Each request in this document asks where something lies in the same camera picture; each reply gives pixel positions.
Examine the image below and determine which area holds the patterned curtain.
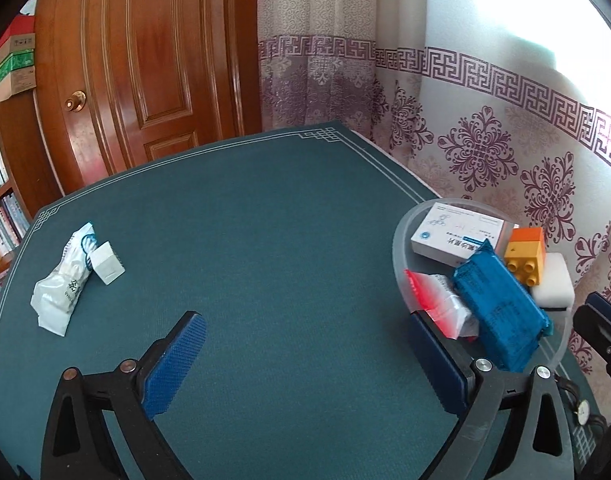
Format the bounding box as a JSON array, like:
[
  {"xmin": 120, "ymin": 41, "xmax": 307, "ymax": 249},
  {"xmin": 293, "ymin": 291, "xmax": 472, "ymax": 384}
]
[{"xmin": 257, "ymin": 0, "xmax": 611, "ymax": 406}]

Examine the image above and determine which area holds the brown cardboard box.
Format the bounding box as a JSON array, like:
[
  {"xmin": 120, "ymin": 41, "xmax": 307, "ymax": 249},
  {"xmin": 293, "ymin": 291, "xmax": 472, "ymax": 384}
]
[
  {"xmin": 3, "ymin": 33, "xmax": 37, "ymax": 56},
  {"xmin": 10, "ymin": 67, "xmax": 38, "ymax": 95}
]

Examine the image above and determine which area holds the white and blue medicine box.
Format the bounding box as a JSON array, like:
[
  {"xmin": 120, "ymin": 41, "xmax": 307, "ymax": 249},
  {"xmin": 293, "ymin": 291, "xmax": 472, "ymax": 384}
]
[{"xmin": 410, "ymin": 201, "xmax": 520, "ymax": 267}]

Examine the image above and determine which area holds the orange toy brick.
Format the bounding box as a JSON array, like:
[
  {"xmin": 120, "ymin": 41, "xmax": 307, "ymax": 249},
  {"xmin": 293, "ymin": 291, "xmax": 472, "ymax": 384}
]
[{"xmin": 504, "ymin": 226, "xmax": 546, "ymax": 288}]

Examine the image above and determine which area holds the clear plastic bowl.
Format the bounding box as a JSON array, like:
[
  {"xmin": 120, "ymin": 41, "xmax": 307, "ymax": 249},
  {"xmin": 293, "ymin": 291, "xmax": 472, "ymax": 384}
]
[{"xmin": 391, "ymin": 198, "xmax": 579, "ymax": 378}]

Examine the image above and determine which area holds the white foam block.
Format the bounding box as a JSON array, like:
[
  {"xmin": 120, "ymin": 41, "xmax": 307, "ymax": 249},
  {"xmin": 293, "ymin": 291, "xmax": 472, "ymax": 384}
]
[{"xmin": 530, "ymin": 252, "xmax": 575, "ymax": 311}]

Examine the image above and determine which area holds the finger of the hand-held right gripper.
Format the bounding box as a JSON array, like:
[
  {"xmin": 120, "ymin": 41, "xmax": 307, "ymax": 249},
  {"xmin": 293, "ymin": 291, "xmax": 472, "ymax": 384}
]
[{"xmin": 572, "ymin": 291, "xmax": 611, "ymax": 386}]

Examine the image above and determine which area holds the wooden door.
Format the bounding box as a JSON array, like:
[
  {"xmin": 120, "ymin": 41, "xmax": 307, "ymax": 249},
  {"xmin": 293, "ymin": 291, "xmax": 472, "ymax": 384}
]
[{"xmin": 33, "ymin": 0, "xmax": 264, "ymax": 196}]

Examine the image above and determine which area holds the red and white packet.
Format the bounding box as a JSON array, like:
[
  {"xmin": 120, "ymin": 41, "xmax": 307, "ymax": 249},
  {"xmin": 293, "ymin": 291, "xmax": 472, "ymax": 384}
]
[{"xmin": 404, "ymin": 269, "xmax": 481, "ymax": 341}]

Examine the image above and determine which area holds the brown strap wristwatch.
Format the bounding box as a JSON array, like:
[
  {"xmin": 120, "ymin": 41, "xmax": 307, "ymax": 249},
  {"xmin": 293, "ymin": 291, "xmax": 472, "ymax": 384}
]
[{"xmin": 555, "ymin": 375, "xmax": 606, "ymax": 428}]

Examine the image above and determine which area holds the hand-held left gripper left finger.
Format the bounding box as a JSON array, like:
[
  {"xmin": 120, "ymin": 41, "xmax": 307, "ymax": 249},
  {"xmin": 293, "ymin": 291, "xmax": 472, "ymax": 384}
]
[{"xmin": 40, "ymin": 310, "xmax": 208, "ymax": 480}]

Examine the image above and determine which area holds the red box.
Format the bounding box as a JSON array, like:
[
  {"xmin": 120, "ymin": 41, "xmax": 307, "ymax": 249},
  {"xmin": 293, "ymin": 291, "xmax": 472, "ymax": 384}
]
[{"xmin": 6, "ymin": 14, "xmax": 37, "ymax": 37}]

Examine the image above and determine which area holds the white plastic packet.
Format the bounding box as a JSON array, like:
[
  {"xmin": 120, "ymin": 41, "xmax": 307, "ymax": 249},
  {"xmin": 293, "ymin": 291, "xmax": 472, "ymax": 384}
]
[{"xmin": 30, "ymin": 222, "xmax": 97, "ymax": 337}]

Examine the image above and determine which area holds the large blue snack packet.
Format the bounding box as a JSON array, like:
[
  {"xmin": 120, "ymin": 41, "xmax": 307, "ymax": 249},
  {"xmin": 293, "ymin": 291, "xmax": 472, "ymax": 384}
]
[{"xmin": 453, "ymin": 239, "xmax": 553, "ymax": 373}]

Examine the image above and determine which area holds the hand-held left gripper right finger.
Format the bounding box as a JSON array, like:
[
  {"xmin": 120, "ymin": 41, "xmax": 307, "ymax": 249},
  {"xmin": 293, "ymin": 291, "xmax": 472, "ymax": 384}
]
[{"xmin": 408, "ymin": 310, "xmax": 576, "ymax": 480}]

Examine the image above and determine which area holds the wooden bookshelf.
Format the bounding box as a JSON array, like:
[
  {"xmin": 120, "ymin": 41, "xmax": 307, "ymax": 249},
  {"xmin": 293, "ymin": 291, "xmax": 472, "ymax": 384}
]
[{"xmin": 0, "ymin": 85, "xmax": 66, "ymax": 321}]

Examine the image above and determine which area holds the small white box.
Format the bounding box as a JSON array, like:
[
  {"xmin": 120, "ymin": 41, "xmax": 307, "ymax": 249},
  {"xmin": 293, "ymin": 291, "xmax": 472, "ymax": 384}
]
[{"xmin": 88, "ymin": 241, "xmax": 125, "ymax": 286}]

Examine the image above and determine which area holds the green box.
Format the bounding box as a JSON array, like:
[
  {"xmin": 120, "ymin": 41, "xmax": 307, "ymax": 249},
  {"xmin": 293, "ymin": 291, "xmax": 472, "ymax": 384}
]
[{"xmin": 0, "ymin": 51, "xmax": 37, "ymax": 101}]

